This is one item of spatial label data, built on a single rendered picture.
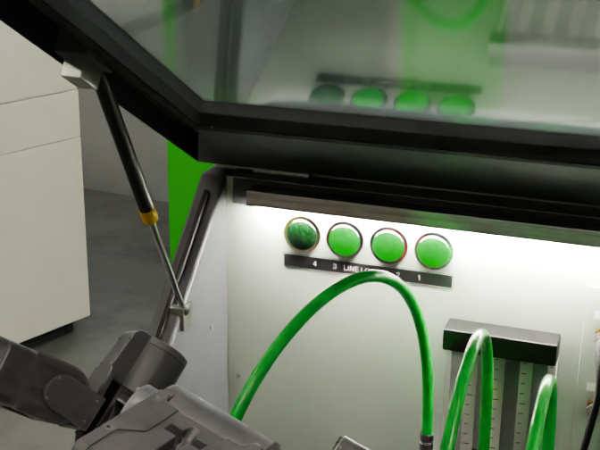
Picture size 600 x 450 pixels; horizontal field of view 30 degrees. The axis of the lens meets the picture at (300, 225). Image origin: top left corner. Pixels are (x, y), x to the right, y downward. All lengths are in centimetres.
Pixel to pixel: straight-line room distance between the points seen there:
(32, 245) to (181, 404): 361
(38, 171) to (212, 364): 273
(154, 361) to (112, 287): 389
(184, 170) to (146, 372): 326
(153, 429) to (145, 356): 47
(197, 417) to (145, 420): 4
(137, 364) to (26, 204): 313
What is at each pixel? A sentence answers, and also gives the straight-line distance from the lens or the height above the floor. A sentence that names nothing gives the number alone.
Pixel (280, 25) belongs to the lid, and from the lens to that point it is 100.
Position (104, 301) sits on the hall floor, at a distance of 486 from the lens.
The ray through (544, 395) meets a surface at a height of 135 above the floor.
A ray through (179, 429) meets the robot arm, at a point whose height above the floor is 156.
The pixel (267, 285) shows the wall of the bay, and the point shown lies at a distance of 155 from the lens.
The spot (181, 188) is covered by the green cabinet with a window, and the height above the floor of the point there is 58.
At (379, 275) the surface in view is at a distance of 127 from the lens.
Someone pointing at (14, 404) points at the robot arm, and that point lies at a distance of 107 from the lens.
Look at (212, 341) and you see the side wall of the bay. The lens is 155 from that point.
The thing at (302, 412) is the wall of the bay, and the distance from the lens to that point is 161.
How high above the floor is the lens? 189
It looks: 19 degrees down
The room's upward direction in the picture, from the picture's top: 1 degrees clockwise
